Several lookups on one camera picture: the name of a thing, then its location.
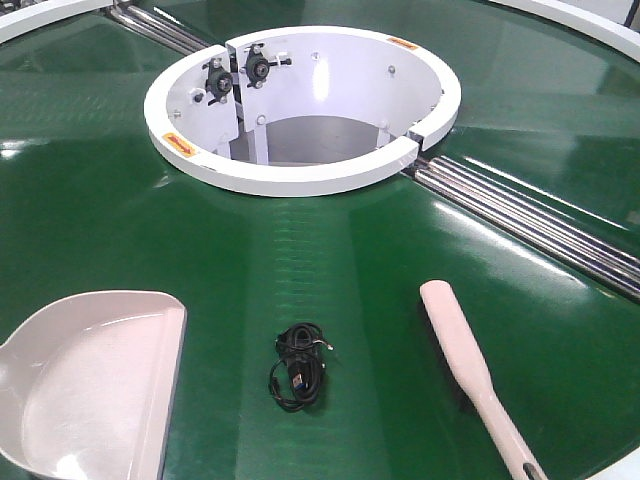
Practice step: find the beige brush with black bristles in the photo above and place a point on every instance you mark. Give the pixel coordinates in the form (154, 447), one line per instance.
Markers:
(471, 372)

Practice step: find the beige plastic dustpan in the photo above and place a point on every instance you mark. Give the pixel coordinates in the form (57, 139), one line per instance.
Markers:
(87, 385)

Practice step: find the yellow arrow sticker front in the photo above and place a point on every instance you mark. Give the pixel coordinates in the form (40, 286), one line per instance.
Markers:
(182, 146)

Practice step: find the orange arrow sticker back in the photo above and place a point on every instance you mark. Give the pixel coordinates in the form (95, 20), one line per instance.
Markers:
(403, 43)

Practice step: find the steel rollers back left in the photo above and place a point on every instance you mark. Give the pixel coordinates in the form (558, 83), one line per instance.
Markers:
(158, 28)

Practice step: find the white outer rim right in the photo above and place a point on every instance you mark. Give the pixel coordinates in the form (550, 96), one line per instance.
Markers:
(618, 37)

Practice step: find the white rim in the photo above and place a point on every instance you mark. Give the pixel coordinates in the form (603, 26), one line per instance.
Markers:
(618, 37)
(29, 18)

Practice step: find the white outer rim left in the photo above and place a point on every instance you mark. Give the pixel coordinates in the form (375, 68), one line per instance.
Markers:
(29, 18)

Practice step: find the right black bearing mount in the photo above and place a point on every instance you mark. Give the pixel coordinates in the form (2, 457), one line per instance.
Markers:
(257, 66)

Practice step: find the black bearing mount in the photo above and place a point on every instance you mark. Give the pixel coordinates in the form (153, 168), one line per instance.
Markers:
(257, 66)
(219, 82)

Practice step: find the left black bearing mount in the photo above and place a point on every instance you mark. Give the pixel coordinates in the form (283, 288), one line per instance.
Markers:
(219, 82)

